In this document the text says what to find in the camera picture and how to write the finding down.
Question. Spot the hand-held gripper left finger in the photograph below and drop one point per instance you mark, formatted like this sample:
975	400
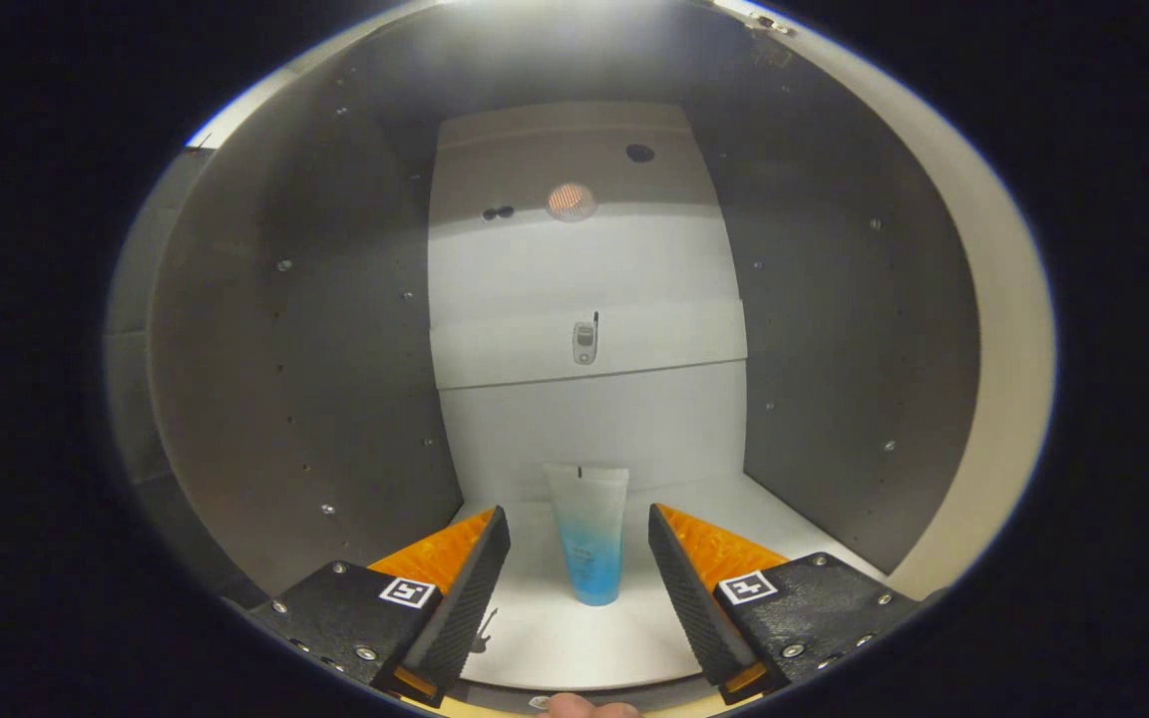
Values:
470	588

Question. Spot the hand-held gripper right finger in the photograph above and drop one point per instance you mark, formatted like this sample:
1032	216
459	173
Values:
694	588

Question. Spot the blue translucent tube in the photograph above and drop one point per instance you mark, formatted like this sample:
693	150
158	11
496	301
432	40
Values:
589	538

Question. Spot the grey cabinet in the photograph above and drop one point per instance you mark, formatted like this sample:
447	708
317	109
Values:
315	349

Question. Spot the metal door hinge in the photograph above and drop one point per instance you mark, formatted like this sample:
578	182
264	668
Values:
769	25

